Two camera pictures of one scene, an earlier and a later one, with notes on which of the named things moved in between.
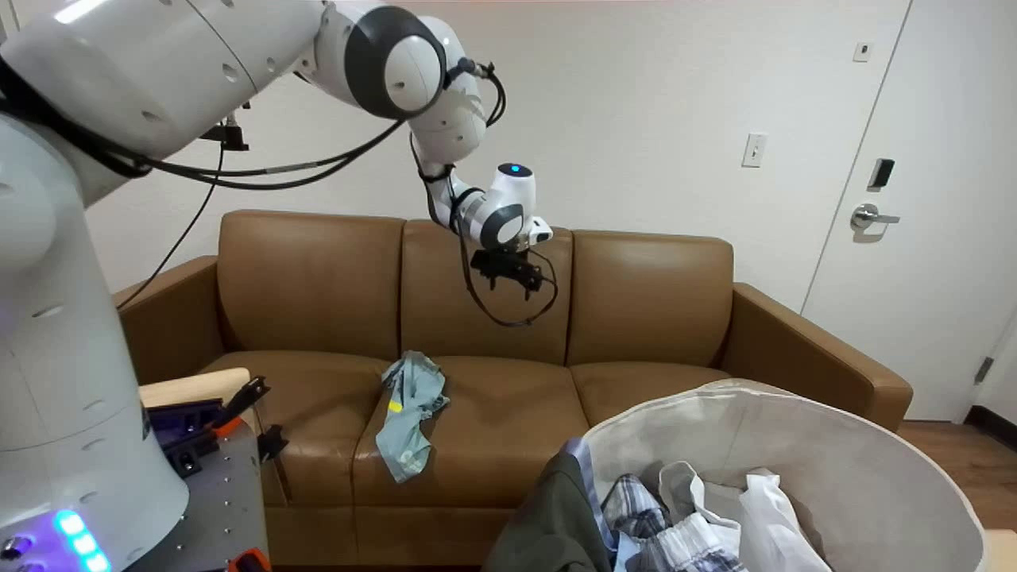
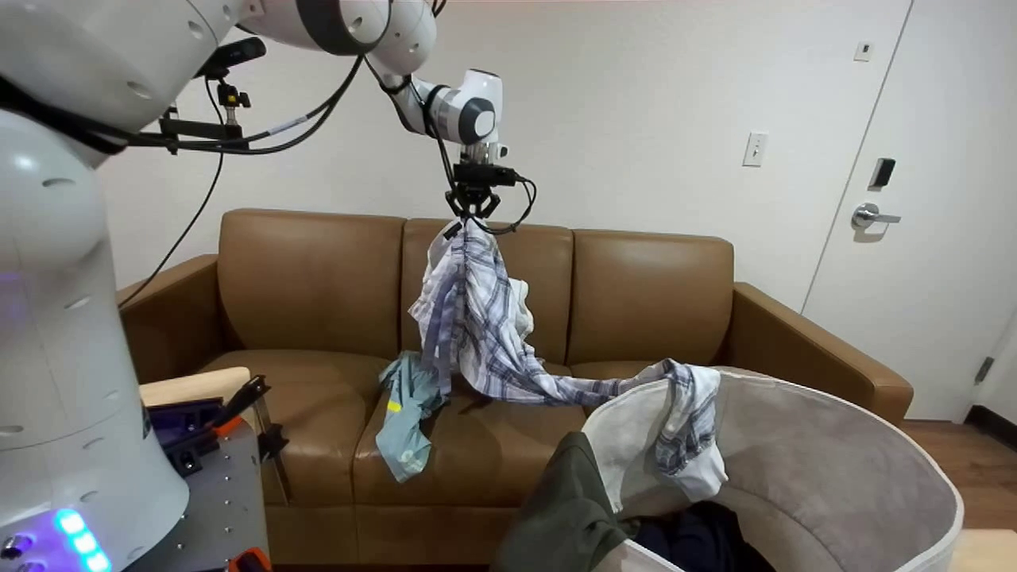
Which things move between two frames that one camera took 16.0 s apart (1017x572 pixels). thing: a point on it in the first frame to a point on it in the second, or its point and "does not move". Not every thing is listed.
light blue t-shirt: x=414 y=390 does not move
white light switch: x=754 y=150 does not move
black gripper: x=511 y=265 to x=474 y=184
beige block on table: x=211 y=390 does not move
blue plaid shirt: x=647 y=538 to x=485 y=319
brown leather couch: x=311 y=310 does not move
